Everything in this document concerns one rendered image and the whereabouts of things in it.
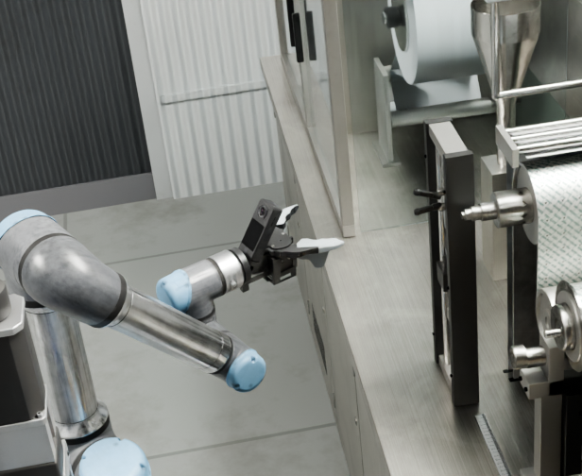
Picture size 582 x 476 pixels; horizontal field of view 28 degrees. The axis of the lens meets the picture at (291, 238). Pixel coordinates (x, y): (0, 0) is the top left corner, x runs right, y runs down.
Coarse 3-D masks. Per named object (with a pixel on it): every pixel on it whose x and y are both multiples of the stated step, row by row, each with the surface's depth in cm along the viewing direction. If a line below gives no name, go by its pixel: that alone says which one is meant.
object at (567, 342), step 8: (560, 304) 188; (552, 312) 190; (560, 312) 186; (568, 312) 186; (552, 320) 191; (560, 320) 186; (568, 320) 185; (552, 328) 192; (568, 328) 185; (560, 336) 188; (568, 336) 185; (560, 344) 188; (568, 344) 186
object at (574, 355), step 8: (560, 296) 190; (568, 296) 186; (568, 304) 187; (576, 312) 184; (576, 320) 183; (576, 328) 184; (576, 336) 185; (576, 344) 185; (568, 352) 191; (576, 352) 186; (576, 360) 187
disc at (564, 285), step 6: (564, 282) 188; (558, 288) 192; (564, 288) 188; (570, 288) 185; (570, 294) 186; (576, 294) 184; (576, 300) 183; (576, 306) 183; (570, 360) 191; (576, 366) 188
